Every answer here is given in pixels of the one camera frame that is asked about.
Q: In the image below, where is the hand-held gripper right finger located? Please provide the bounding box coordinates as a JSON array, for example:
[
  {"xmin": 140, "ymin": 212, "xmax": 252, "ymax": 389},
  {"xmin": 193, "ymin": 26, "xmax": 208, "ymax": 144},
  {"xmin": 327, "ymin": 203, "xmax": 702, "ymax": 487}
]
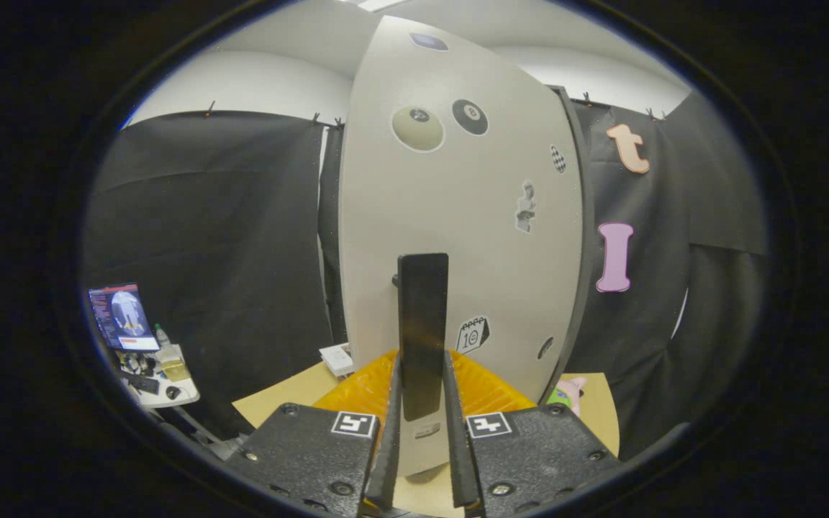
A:
[{"xmin": 443, "ymin": 350, "xmax": 621, "ymax": 518}]

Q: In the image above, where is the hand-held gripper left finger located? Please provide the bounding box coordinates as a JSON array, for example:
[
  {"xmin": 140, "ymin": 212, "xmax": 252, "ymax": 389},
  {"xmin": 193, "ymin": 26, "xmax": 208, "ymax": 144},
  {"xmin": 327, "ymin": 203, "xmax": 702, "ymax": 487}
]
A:
[{"xmin": 224, "ymin": 350, "xmax": 403, "ymax": 518}]

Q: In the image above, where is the beige shoe cabinet door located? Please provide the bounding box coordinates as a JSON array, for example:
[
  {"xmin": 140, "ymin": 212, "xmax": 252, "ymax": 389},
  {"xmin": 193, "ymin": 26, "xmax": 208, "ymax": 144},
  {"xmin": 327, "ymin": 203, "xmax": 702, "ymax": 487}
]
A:
[{"xmin": 338, "ymin": 14, "xmax": 586, "ymax": 479}]

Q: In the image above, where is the pink and green plush toy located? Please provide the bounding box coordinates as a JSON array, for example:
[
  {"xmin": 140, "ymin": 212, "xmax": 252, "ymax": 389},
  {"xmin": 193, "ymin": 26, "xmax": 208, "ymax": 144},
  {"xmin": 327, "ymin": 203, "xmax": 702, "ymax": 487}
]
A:
[{"xmin": 545, "ymin": 376, "xmax": 588, "ymax": 417}]

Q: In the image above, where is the white book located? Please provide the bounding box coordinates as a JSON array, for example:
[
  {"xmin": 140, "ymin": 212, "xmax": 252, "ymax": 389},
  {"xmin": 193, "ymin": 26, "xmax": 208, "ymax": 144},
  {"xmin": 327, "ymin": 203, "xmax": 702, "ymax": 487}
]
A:
[{"xmin": 319, "ymin": 343, "xmax": 355, "ymax": 378}]

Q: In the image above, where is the white side table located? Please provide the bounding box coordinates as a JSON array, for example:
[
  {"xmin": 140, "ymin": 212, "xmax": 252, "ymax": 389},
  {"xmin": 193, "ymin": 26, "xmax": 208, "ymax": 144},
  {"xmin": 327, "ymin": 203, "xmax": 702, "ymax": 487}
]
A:
[{"xmin": 116, "ymin": 344, "xmax": 201, "ymax": 409}]

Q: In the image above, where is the black keyboard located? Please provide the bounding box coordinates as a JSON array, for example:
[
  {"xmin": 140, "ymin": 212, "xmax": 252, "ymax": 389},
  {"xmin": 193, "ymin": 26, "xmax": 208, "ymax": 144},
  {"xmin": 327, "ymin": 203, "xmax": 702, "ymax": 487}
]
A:
[{"xmin": 121, "ymin": 371, "xmax": 161, "ymax": 395}]

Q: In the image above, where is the laptop screen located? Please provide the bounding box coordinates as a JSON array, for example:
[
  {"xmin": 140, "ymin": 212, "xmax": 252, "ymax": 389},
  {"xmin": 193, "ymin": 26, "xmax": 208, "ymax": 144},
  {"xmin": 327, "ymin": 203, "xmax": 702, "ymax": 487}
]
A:
[{"xmin": 87, "ymin": 283, "xmax": 161, "ymax": 353}]

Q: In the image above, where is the black backdrop cloth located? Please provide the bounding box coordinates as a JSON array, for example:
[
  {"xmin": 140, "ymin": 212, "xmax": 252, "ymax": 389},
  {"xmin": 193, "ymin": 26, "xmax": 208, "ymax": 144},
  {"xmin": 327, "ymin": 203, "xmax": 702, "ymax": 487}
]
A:
[{"xmin": 83, "ymin": 90, "xmax": 768, "ymax": 461}]

